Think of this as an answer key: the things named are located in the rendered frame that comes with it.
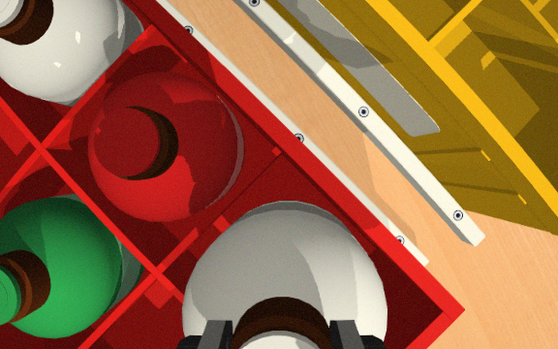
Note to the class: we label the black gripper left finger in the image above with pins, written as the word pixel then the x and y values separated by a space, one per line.
pixel 217 334

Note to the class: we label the red crate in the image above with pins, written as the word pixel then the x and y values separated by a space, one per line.
pixel 416 316

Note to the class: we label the white bottle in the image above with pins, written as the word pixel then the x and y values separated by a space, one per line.
pixel 56 50

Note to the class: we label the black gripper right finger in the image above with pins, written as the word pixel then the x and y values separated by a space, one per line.
pixel 344 335

